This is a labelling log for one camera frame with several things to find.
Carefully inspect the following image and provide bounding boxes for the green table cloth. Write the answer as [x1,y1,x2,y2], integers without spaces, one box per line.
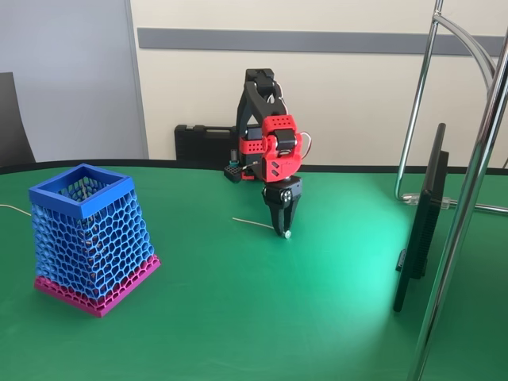
[0,159,508,381]

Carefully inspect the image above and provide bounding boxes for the grey wall rail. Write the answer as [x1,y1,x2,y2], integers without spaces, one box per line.
[137,26,508,57]

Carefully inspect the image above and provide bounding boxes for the blue and magenta lattice basket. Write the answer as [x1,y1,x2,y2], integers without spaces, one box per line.
[28,163,163,318]

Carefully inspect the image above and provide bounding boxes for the black plastic tool case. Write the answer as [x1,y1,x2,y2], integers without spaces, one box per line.
[174,124,240,162]

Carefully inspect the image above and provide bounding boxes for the clear plastic clip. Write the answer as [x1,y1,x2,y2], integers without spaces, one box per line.
[402,191,458,210]

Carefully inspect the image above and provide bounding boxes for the black flat monitor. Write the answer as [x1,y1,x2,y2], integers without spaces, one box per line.
[392,122,451,314]

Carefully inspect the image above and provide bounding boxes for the black chair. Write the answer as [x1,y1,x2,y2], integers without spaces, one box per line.
[0,71,37,167]

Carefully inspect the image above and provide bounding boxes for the chrome tube stand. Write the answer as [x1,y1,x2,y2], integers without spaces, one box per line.
[394,0,508,381]

